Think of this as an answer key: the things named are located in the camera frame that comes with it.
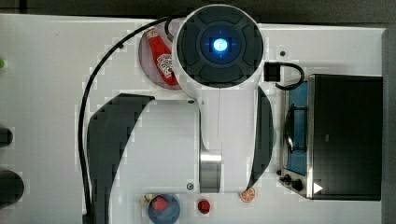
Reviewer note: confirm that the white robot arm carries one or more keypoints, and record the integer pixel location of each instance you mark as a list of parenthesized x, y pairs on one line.
[(218, 54)]

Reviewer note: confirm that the red ketchup bottle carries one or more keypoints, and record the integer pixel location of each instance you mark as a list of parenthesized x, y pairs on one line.
[(162, 56)]

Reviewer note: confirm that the pink oval plate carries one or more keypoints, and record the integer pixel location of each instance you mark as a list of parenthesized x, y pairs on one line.
[(147, 64)]

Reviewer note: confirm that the red strawberry on table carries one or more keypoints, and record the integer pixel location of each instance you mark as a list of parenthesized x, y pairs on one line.
[(204, 206)]

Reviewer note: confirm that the orange slice toy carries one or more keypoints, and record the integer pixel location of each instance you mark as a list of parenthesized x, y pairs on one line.
[(248, 195)]

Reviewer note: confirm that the red strawberry in bowl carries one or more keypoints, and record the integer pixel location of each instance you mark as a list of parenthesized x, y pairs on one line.
[(159, 204)]

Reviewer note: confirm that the blue bowl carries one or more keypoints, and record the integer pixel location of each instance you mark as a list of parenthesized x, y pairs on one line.
[(168, 216)]

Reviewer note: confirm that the black toaster oven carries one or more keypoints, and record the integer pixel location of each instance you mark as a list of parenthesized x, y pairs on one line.
[(332, 138)]

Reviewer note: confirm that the black cylinder lower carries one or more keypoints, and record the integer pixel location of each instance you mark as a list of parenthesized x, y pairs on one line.
[(11, 188)]

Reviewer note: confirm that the green toy vegetable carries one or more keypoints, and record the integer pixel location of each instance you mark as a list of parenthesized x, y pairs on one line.
[(2, 64)]

